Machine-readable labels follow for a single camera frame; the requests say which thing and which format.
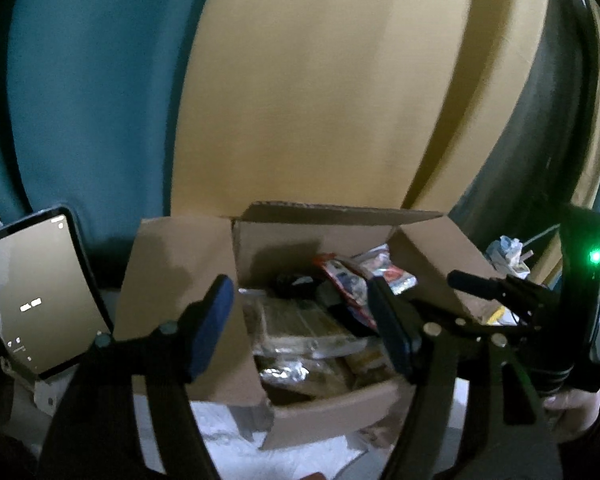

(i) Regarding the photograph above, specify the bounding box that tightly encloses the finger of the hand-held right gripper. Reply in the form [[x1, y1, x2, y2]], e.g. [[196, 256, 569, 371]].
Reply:
[[409, 301, 532, 344], [447, 269, 557, 312]]

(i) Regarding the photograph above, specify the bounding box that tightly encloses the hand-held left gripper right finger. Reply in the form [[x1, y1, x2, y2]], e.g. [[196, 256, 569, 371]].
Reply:
[[366, 277, 564, 480]]

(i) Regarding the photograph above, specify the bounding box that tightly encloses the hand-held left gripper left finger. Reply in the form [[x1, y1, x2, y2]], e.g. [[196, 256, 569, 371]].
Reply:
[[40, 275, 235, 480]]

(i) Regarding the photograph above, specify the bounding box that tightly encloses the brown kraft snack packet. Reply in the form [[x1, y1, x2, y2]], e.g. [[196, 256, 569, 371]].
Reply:
[[300, 350, 397, 397]]

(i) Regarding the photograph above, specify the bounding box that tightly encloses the blue white snack packet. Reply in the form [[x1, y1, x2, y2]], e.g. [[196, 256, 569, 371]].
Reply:
[[352, 244, 417, 297]]

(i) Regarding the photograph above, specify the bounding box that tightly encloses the red snack packet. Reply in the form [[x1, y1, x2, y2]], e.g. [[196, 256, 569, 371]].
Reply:
[[314, 254, 379, 334]]

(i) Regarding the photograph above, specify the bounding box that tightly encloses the cardboard box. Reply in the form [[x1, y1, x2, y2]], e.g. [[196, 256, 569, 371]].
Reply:
[[114, 201, 501, 454]]

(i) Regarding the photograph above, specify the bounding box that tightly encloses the silver foil snack packet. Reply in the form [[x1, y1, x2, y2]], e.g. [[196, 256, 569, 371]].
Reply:
[[259, 364, 311, 387]]

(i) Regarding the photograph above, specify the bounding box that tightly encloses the clear bag of pastries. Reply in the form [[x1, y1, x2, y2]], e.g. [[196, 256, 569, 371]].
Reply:
[[242, 297, 376, 362]]

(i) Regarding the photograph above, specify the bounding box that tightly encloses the black snack packet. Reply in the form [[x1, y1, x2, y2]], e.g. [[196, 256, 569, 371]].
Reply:
[[272, 272, 327, 302]]

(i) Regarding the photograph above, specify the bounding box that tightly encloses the person's right hand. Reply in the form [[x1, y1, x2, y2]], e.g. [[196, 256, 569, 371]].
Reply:
[[542, 387, 600, 444]]

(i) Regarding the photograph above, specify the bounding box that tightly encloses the crumpled white plastic bag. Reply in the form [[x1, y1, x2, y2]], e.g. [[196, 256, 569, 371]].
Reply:
[[485, 235, 532, 282]]

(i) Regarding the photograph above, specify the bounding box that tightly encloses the dark window pane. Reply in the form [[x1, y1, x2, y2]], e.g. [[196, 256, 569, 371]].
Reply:
[[450, 0, 600, 242]]

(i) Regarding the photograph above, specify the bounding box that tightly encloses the tablet computer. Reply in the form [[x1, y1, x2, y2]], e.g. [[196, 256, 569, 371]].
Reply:
[[0, 205, 115, 379]]

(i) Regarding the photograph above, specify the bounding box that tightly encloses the white tablet stand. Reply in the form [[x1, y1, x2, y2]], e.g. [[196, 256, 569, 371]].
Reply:
[[0, 355, 87, 419]]

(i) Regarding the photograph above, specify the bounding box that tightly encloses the teal curtain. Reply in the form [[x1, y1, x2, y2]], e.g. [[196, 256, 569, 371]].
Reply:
[[0, 0, 222, 272]]

